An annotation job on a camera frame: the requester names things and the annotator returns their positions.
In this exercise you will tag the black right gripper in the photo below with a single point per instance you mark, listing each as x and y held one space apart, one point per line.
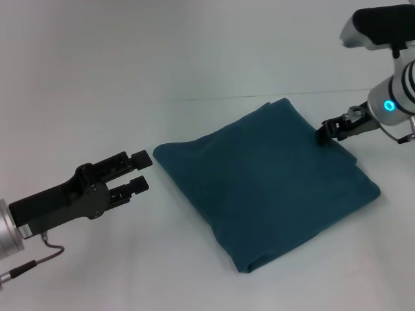
360 124

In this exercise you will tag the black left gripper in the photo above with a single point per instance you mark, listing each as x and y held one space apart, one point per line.
65 201

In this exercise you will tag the teal blue t-shirt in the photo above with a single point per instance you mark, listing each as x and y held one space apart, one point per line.
266 181

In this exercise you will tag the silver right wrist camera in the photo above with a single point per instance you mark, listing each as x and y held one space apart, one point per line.
379 26

